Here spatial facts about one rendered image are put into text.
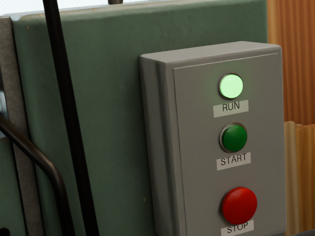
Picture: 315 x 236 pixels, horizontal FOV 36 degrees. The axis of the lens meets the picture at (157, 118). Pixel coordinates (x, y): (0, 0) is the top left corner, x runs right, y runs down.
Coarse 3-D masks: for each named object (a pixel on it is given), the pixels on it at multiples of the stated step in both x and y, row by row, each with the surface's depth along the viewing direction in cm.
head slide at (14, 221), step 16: (0, 144) 41; (0, 160) 42; (0, 176) 42; (16, 176) 43; (0, 192) 42; (16, 192) 43; (0, 208) 42; (16, 208) 43; (0, 224) 43; (16, 224) 43
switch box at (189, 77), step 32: (160, 64) 35; (192, 64) 35; (224, 64) 36; (256, 64) 37; (160, 96) 36; (192, 96) 36; (256, 96) 38; (160, 128) 38; (192, 128) 36; (256, 128) 38; (160, 160) 39; (192, 160) 37; (256, 160) 39; (160, 192) 40; (192, 192) 37; (224, 192) 38; (256, 192) 39; (160, 224) 42; (192, 224) 38; (224, 224) 39; (256, 224) 40
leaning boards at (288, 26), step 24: (288, 0) 184; (312, 0) 187; (288, 24) 186; (312, 24) 188; (288, 48) 187; (312, 48) 190; (288, 72) 189; (312, 72) 192; (288, 96) 191; (312, 96) 193; (288, 120) 192; (312, 120) 195; (288, 144) 176; (312, 144) 181; (288, 168) 178; (312, 168) 183; (288, 192) 179; (312, 192) 185; (288, 216) 181; (312, 216) 187
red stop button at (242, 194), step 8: (232, 192) 38; (240, 192) 38; (248, 192) 38; (224, 200) 38; (232, 200) 38; (240, 200) 38; (248, 200) 38; (256, 200) 39; (224, 208) 38; (232, 208) 38; (240, 208) 38; (248, 208) 38; (224, 216) 38; (232, 216) 38; (240, 216) 38; (248, 216) 38
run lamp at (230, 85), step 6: (222, 78) 36; (228, 78) 36; (234, 78) 36; (240, 78) 37; (222, 84) 36; (228, 84) 36; (234, 84) 36; (240, 84) 36; (222, 90) 36; (228, 90) 36; (234, 90) 36; (240, 90) 36; (222, 96) 36; (228, 96) 36; (234, 96) 36
